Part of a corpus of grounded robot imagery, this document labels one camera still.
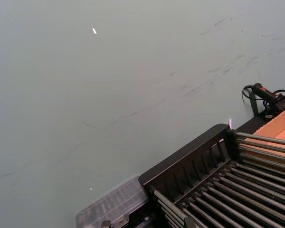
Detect black rack with steel bars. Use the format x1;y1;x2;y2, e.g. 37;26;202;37
138;123;285;228

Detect clear plastic case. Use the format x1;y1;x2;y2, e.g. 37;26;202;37
75;175;149;228

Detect shallow brown cardboard tray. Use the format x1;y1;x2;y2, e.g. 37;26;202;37
246;104;285;162

